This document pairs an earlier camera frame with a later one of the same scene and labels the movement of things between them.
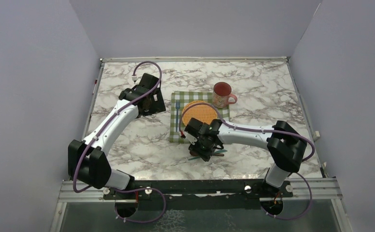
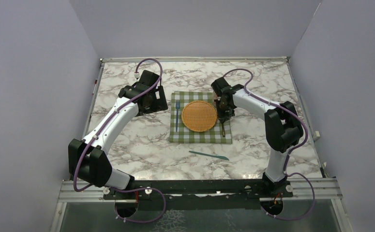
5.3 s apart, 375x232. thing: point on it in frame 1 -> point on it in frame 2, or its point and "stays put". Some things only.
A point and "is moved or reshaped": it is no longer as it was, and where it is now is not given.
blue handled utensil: [177, 107] stays put
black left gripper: [157, 106] stays put
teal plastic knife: [215, 152] is moved or reshaped
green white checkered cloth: [178, 101] stays put
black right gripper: [204, 155] -> [222, 116]
